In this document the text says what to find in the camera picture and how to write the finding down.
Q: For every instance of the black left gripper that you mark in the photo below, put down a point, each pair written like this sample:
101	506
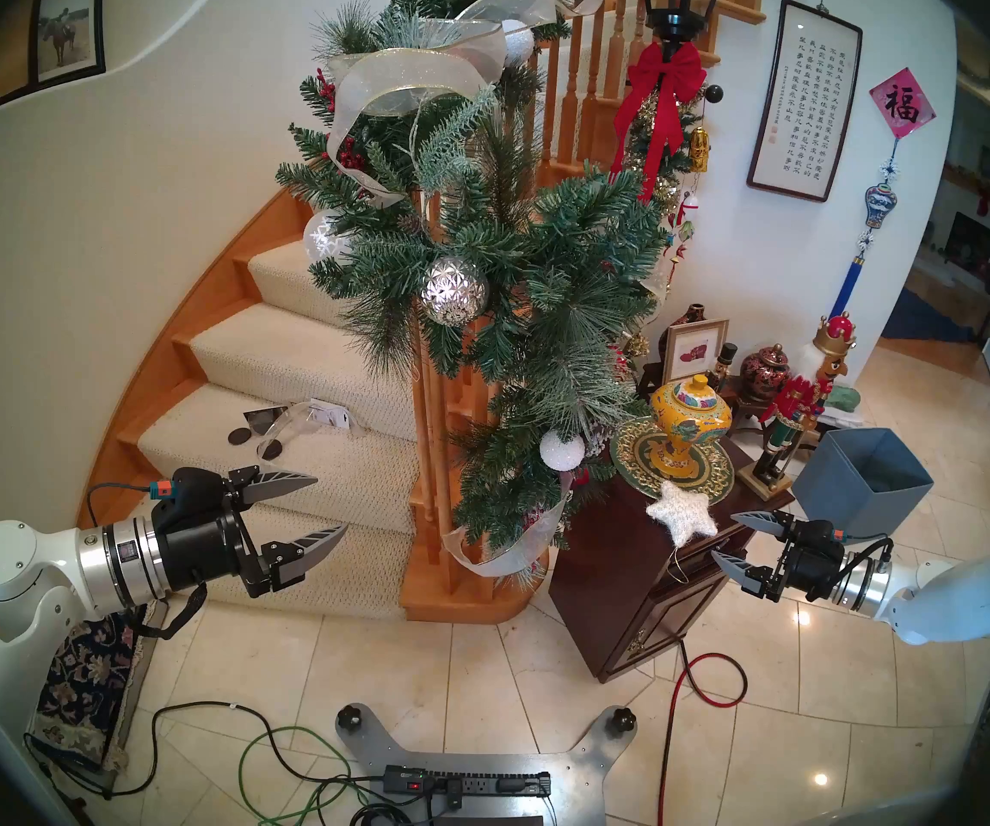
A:
202	532

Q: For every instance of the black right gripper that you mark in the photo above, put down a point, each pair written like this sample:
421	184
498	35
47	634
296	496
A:
813	562

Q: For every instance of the white glitter star ornament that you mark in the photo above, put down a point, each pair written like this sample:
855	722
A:
680	514

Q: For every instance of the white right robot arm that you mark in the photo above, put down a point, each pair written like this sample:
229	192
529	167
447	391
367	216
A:
959	592

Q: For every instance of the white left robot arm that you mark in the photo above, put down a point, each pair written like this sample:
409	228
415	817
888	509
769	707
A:
13	575

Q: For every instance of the silver faceted ball ornament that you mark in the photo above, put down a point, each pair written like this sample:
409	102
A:
454	292

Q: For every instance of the clear frosted ball ornament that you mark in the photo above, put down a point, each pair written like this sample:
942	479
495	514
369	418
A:
323	237

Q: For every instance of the red white hanging ornament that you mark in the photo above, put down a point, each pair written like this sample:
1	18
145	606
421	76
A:
686	206

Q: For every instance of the gold bell ornament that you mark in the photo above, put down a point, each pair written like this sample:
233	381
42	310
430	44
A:
699	149

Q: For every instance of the black ball ornament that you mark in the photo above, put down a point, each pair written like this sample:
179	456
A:
712	94

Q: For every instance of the large white ball ornament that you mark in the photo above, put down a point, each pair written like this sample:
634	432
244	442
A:
518	43

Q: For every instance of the clear plastic packaging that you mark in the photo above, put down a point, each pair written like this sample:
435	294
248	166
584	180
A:
288	420

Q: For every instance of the blue grey square bin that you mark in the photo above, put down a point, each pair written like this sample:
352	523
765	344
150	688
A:
839	489

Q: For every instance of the dark wood cabinet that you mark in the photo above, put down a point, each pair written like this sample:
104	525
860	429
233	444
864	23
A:
624	575

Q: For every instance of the tall nutcracker soldier figure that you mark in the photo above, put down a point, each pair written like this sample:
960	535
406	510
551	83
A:
792	403

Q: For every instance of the green gold decorative plate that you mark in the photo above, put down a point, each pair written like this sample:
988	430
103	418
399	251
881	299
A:
637	454

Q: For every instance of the yellow porcelain lidded jar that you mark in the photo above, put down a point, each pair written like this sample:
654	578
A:
691	411

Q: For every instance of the carpeted wooden staircase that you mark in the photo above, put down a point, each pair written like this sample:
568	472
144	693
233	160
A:
288	351

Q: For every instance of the green jade piece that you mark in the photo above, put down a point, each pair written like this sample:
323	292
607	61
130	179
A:
843	400

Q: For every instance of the dark red cloisonne jar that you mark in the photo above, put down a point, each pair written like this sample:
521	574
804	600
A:
766	370

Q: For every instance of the small black hat nutcracker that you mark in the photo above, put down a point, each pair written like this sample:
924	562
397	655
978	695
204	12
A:
723	364

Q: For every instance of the black base knob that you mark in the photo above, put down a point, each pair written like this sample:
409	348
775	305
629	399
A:
624	719
350	718

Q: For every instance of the small framed red picture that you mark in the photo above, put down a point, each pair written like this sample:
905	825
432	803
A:
694	351

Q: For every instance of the sheer white ribbon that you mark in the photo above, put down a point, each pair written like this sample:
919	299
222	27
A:
503	557
400	71

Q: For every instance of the small white glitter ball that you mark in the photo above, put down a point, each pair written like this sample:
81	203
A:
562	452

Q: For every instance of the dark slim vase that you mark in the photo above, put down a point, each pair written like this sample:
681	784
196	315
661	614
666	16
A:
695	312

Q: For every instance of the dark floral patterned rug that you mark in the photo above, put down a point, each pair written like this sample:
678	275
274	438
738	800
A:
86	687

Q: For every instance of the black power strip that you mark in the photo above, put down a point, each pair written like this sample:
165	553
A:
478	783

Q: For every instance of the green pine garland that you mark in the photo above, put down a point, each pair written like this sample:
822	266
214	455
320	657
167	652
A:
546	256

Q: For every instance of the blue tassel hanging charm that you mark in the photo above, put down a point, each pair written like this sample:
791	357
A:
879	203

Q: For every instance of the green gold tinsel garland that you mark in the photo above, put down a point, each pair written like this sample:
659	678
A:
680	188

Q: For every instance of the framed calligraphy scroll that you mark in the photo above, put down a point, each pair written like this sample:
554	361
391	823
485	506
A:
804	101

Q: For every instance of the red diamond fu sign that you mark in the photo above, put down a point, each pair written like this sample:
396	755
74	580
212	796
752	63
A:
902	103

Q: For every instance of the red velvet bow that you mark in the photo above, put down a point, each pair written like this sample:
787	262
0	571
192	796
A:
665	71

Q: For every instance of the framed horse picture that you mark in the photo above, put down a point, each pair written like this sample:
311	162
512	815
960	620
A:
67	28

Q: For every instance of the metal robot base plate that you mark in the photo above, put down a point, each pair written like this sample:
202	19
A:
581	773

